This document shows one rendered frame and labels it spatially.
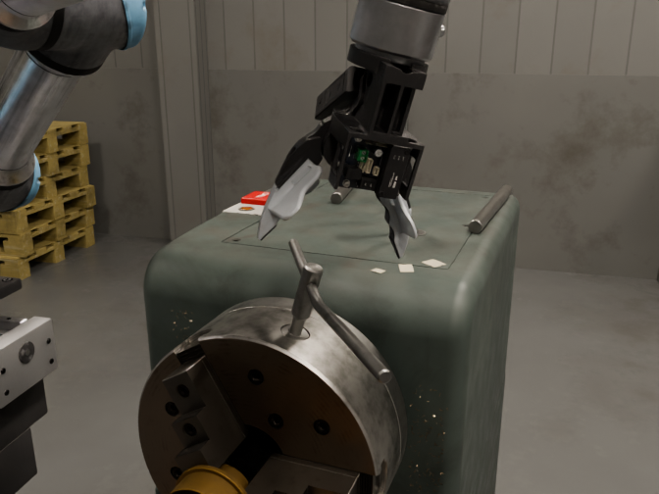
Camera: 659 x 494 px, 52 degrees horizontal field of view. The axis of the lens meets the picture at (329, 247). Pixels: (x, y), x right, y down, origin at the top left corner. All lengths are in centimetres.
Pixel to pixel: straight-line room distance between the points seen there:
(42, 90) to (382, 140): 56
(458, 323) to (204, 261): 37
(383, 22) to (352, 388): 39
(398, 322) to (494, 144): 381
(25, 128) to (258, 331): 49
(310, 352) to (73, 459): 218
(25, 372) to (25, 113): 40
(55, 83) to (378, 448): 63
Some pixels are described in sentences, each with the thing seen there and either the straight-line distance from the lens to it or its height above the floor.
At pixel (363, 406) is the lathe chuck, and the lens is 75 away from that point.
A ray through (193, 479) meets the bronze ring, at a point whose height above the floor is 112.
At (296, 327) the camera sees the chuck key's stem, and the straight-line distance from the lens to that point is 76.
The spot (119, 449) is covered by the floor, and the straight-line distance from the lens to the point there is 286.
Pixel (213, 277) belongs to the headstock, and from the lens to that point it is 95.
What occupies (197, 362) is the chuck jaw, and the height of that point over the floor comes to 121.
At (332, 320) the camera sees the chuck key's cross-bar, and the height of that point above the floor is 130.
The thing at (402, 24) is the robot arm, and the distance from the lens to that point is 58.
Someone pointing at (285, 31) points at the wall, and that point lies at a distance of 482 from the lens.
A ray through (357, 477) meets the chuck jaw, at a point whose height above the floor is 110.
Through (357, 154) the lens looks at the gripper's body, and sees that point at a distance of 59.
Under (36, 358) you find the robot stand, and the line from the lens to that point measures 116.
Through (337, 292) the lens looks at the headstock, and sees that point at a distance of 87.
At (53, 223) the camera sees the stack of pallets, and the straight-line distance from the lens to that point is 505.
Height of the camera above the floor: 156
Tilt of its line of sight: 18 degrees down
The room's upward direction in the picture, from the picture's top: straight up
